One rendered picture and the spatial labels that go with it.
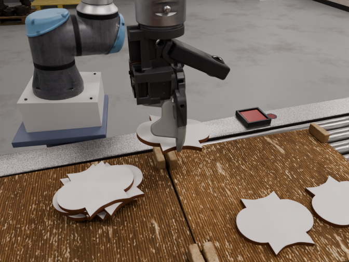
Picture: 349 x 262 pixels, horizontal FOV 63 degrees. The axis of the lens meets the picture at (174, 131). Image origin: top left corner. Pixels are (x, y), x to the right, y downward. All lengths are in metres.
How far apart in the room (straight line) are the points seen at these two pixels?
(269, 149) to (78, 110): 0.55
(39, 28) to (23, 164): 0.35
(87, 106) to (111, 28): 0.24
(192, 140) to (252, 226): 0.18
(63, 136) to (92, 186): 0.39
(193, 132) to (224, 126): 0.30
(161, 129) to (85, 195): 0.18
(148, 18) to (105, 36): 0.47
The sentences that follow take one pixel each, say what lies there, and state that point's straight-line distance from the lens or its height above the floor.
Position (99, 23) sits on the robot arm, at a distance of 0.87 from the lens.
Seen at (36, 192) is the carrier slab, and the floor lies 0.94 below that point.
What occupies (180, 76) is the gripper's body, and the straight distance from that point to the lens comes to 0.46.
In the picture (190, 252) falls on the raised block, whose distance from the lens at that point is 0.48.
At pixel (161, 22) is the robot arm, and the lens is 0.43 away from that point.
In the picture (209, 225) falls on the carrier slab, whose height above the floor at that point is 0.94.
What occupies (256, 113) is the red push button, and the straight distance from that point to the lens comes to 0.89.
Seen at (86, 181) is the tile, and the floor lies 0.98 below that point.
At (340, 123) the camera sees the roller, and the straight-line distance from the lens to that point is 0.97.
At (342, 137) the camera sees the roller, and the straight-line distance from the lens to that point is 0.91.
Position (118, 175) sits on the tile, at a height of 0.98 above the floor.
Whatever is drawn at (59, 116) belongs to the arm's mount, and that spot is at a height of 0.92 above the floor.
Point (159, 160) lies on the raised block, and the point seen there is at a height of 0.96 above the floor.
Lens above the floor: 1.37
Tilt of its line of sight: 34 degrees down
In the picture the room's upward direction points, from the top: straight up
